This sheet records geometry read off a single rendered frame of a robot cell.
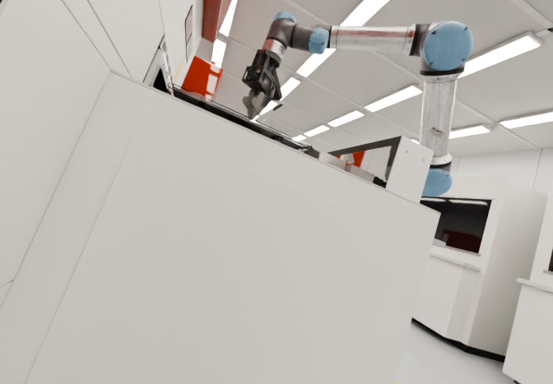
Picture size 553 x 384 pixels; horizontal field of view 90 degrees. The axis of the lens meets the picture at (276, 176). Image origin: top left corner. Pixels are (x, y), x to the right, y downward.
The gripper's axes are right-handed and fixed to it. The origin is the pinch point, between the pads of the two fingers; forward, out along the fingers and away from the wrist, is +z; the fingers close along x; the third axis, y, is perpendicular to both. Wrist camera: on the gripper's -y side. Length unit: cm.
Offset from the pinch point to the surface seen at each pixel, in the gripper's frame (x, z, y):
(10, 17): 30, 20, 61
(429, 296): 62, 57, -331
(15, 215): 21, 36, 53
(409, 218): 53, 19, 7
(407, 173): 49, 9, 2
